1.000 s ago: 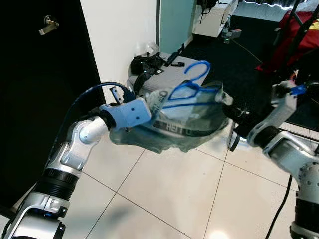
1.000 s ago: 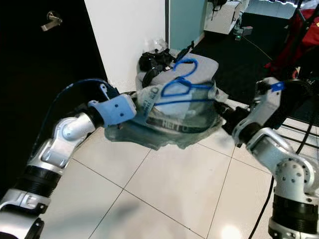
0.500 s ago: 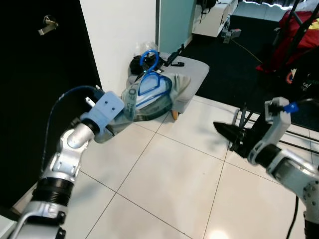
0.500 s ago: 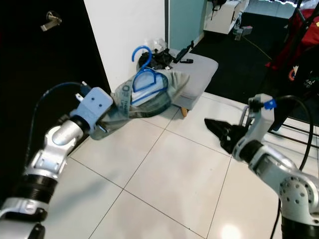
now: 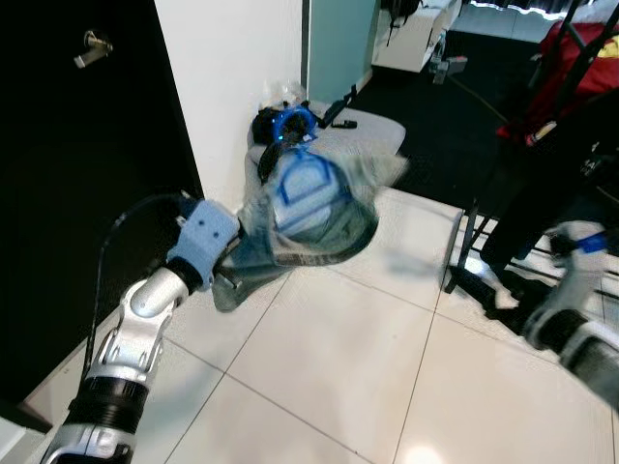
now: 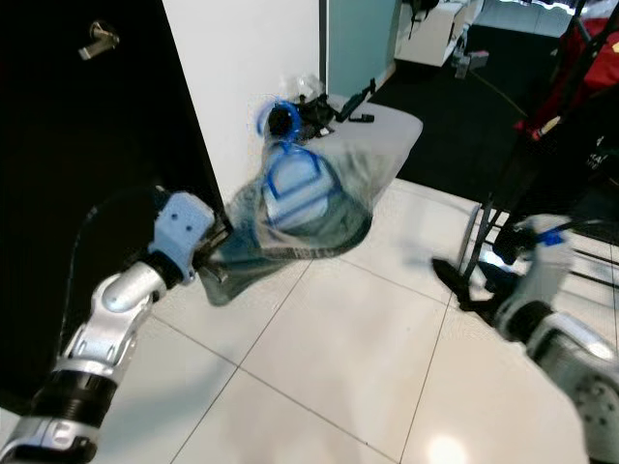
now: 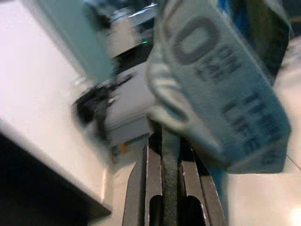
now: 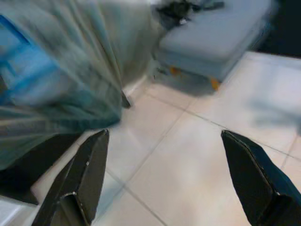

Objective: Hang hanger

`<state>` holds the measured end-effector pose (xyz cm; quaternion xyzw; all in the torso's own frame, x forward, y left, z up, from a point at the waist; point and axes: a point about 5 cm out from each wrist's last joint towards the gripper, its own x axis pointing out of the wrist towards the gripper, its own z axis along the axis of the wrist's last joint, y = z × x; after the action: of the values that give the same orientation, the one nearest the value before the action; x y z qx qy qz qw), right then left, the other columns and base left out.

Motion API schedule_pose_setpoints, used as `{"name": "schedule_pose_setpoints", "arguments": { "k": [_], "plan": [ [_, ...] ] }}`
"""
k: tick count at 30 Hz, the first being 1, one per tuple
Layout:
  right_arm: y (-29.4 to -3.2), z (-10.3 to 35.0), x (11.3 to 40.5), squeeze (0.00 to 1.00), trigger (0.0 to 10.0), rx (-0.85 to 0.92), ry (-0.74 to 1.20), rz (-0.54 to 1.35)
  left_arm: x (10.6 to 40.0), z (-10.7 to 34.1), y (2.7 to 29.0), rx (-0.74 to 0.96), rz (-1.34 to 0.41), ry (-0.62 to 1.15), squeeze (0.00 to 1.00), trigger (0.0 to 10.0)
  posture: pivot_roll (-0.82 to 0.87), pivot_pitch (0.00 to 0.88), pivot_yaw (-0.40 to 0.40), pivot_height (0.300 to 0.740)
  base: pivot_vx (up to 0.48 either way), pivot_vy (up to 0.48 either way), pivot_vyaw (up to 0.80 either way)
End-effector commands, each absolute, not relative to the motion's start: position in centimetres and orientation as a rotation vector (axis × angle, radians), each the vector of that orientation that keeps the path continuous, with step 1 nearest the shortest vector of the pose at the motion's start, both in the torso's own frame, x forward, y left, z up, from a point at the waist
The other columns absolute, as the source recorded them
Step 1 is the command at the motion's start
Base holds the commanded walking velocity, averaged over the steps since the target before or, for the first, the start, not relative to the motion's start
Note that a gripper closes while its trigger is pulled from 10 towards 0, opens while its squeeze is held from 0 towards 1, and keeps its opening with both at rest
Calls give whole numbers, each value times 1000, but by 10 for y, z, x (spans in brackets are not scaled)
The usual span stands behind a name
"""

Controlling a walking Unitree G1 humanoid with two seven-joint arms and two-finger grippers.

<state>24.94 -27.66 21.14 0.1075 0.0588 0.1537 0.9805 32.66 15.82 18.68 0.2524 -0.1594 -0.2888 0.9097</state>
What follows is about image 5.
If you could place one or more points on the grey green t-shirt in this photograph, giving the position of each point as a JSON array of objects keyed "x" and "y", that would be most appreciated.
[{"x": 329, "y": 232}]

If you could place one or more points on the blue plastic hanger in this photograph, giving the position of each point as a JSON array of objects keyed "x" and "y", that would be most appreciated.
[{"x": 280, "y": 121}]

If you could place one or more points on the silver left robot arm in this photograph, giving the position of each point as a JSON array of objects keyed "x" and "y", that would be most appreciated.
[{"x": 131, "y": 338}]

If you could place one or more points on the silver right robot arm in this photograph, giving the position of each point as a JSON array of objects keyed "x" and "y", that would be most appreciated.
[{"x": 580, "y": 338}]

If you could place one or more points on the black metal clothes rack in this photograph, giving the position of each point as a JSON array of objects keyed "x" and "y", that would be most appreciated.
[{"x": 467, "y": 232}]

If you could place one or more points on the black door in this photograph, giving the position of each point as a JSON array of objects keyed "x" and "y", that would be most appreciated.
[{"x": 77, "y": 193}]

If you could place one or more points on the black floor mat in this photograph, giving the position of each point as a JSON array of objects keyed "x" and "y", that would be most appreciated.
[{"x": 435, "y": 135}]

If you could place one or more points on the black handheld gadget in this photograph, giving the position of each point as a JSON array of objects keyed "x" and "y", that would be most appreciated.
[{"x": 340, "y": 121}]

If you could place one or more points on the clear plastic wrapper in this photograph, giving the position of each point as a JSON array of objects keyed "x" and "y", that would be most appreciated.
[{"x": 288, "y": 93}]

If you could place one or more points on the grey upholstered ottoman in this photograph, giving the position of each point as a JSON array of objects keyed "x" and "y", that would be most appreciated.
[{"x": 377, "y": 130}]

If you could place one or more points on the red garment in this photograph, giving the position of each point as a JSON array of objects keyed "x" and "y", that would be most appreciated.
[{"x": 571, "y": 77}]

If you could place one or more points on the small grey floor device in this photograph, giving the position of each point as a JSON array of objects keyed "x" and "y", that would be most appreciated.
[{"x": 450, "y": 70}]

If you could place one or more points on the white low cabinet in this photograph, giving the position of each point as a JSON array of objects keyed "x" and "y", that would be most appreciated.
[{"x": 416, "y": 39}]

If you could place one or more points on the black backpack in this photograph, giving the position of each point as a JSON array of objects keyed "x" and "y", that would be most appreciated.
[{"x": 401, "y": 12}]

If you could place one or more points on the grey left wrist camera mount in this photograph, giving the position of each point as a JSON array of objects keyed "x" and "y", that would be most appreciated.
[{"x": 203, "y": 237}]

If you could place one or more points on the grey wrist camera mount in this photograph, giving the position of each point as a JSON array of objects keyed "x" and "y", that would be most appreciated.
[
  {"x": 580, "y": 275},
  {"x": 203, "y": 237}
]

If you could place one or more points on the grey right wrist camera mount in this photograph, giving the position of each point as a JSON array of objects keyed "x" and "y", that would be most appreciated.
[{"x": 580, "y": 275}]

